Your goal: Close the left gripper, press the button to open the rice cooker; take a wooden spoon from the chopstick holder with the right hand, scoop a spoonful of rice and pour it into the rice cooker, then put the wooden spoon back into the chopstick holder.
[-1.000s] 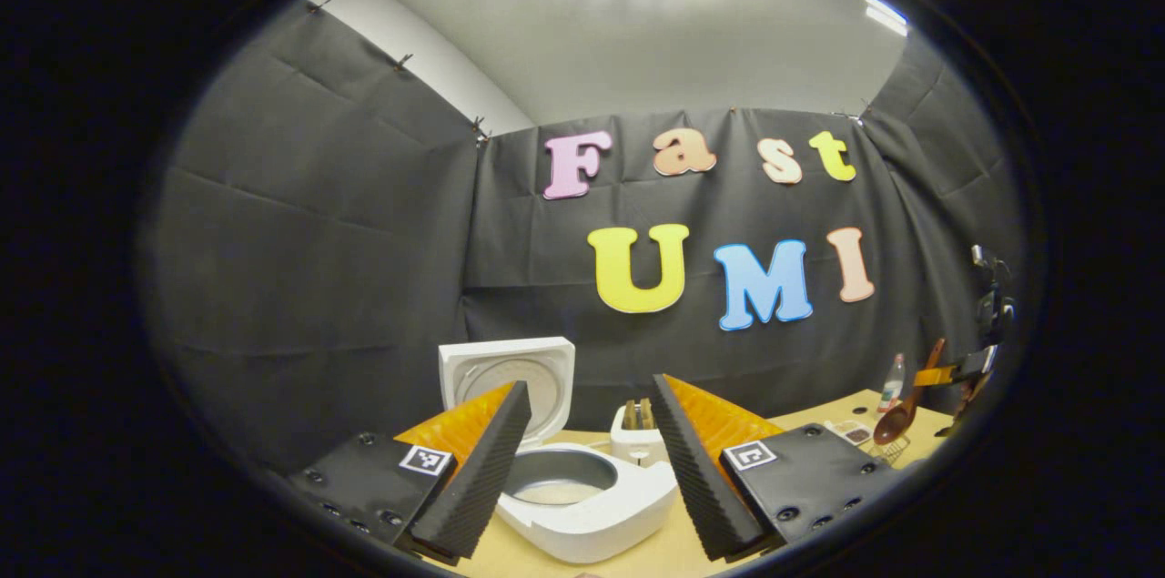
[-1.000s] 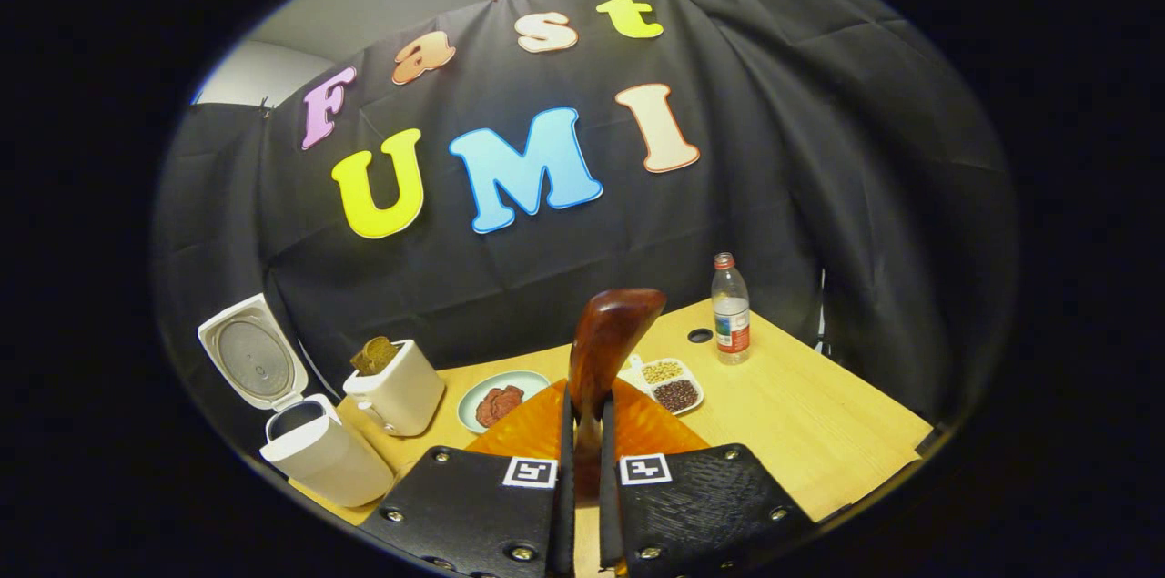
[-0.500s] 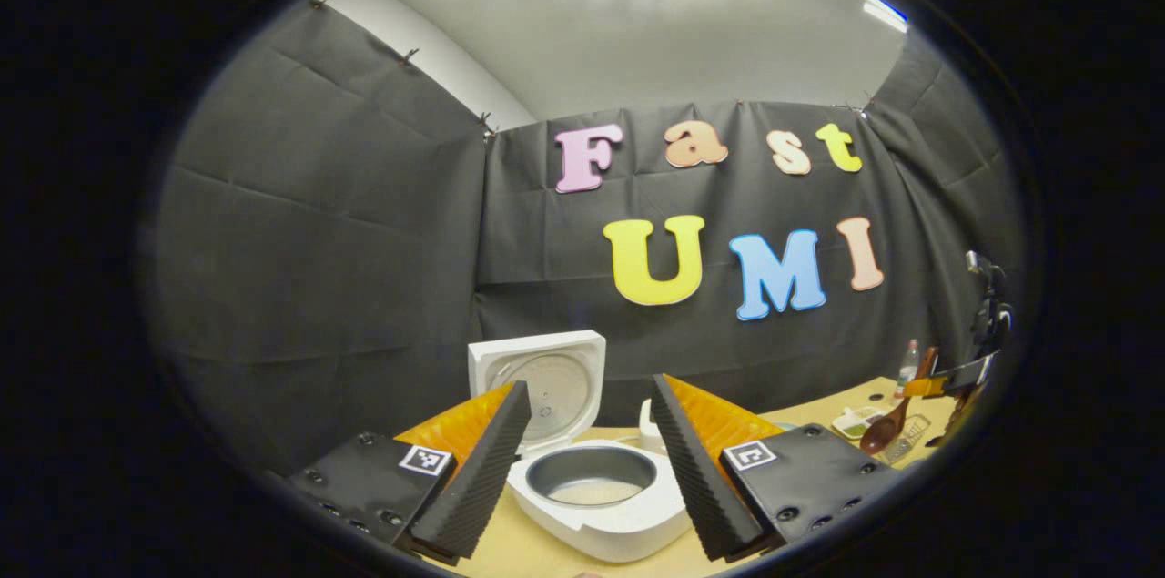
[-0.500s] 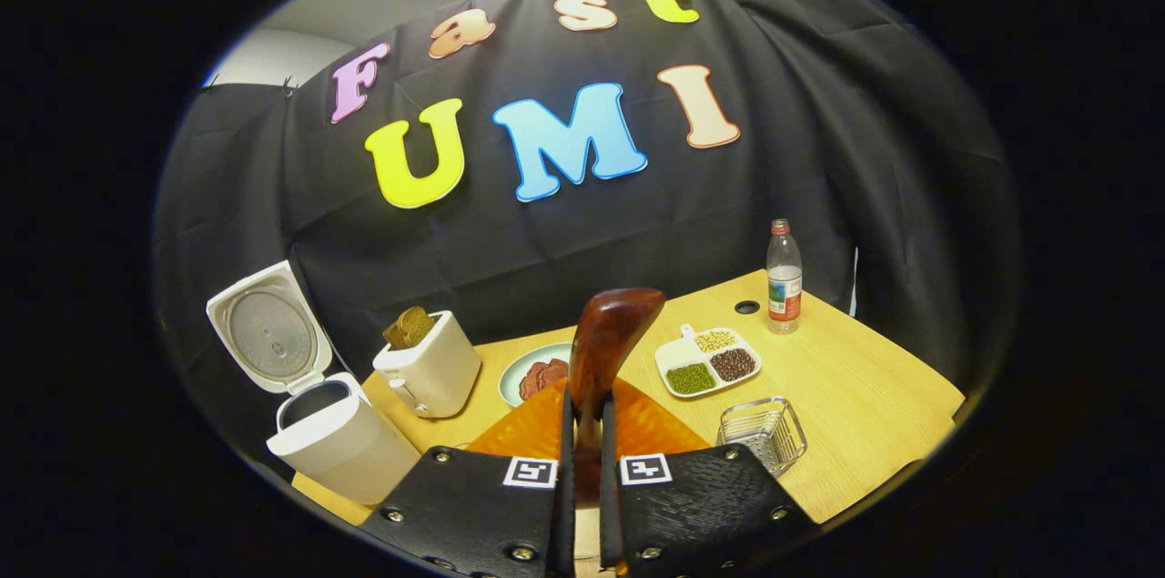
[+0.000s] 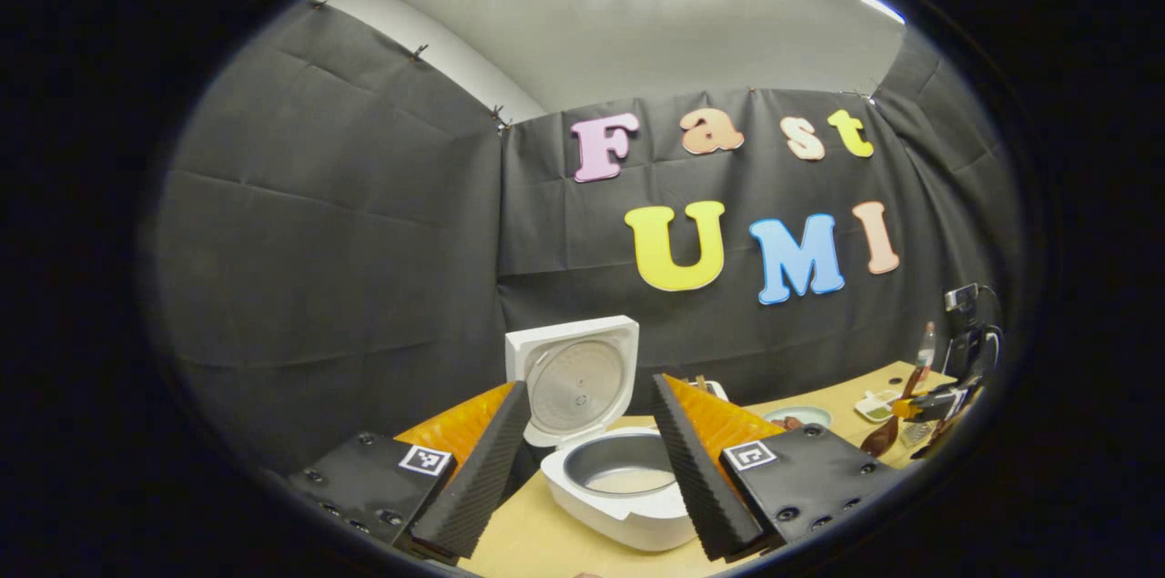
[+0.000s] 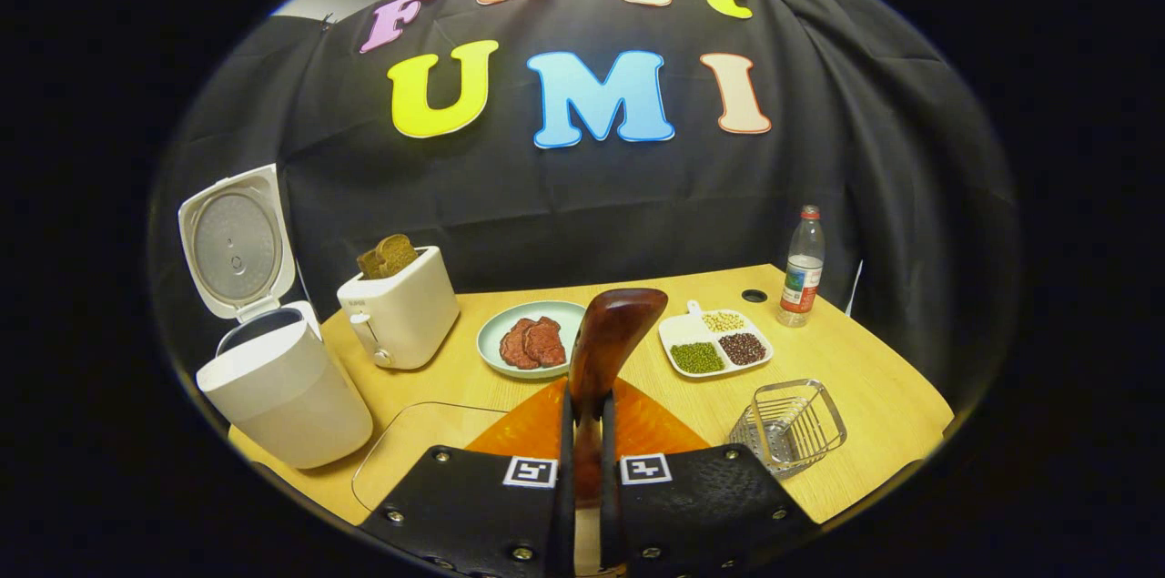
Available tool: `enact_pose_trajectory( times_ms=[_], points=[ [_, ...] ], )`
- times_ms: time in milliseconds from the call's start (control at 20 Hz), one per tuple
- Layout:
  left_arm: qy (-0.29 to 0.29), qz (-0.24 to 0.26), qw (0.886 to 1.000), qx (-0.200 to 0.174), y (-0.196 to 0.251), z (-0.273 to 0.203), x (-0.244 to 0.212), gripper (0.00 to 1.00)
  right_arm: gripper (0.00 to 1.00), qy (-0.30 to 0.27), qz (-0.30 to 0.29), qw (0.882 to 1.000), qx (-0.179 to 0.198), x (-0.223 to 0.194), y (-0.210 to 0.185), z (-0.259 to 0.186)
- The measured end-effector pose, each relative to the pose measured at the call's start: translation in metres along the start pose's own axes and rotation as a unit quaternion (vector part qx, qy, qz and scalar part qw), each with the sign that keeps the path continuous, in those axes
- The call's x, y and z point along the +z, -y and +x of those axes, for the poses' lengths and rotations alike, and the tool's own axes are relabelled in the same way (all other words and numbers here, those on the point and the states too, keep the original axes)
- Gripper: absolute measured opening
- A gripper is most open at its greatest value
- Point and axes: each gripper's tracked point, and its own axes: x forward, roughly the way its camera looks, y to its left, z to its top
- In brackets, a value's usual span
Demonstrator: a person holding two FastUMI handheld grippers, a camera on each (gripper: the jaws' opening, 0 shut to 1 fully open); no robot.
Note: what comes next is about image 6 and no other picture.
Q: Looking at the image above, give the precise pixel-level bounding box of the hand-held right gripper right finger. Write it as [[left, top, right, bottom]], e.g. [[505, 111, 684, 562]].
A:
[[601, 378, 817, 578]]

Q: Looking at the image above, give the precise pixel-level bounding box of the reddish brown meat piece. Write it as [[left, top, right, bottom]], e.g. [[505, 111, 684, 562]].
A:
[[523, 316, 567, 369], [499, 318, 540, 370]]

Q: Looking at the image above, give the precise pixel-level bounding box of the white rice cooker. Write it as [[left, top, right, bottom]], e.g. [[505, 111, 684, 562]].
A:
[[177, 164, 374, 470]]

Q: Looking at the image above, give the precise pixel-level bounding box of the metal wire chopstick holder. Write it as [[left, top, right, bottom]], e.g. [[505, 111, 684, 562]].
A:
[[728, 379, 847, 480]]

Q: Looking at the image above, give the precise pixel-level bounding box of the white divided dish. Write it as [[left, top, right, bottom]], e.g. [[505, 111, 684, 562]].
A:
[[658, 300, 775, 378]]

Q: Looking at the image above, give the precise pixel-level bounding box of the clear water bottle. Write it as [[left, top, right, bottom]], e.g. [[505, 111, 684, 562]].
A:
[[777, 205, 826, 328]]

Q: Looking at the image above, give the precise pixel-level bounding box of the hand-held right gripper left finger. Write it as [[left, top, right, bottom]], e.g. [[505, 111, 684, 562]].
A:
[[360, 378, 576, 578]]

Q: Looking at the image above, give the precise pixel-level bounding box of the pale green plate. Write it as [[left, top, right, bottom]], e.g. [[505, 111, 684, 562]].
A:
[[477, 300, 588, 380]]

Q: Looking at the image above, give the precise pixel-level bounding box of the pile of dark red beans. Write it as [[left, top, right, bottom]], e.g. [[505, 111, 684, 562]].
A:
[[719, 332, 768, 367]]

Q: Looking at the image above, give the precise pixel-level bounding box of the pile of green beans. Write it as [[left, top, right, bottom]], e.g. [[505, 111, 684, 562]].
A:
[[670, 341, 725, 375]]

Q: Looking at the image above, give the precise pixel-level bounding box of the brown wooden spoon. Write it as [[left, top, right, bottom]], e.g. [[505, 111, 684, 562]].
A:
[[569, 288, 669, 506]]

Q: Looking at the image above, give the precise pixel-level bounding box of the white toaster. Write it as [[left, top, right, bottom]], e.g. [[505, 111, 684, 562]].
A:
[[337, 246, 461, 370]]

